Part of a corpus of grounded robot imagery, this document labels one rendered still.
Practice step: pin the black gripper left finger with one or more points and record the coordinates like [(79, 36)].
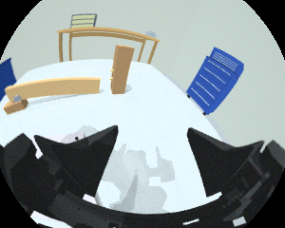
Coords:
[(84, 160)]

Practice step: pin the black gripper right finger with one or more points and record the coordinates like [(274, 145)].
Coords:
[(218, 161)]

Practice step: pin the long wooden rail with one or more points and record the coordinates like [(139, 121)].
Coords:
[(48, 87)]

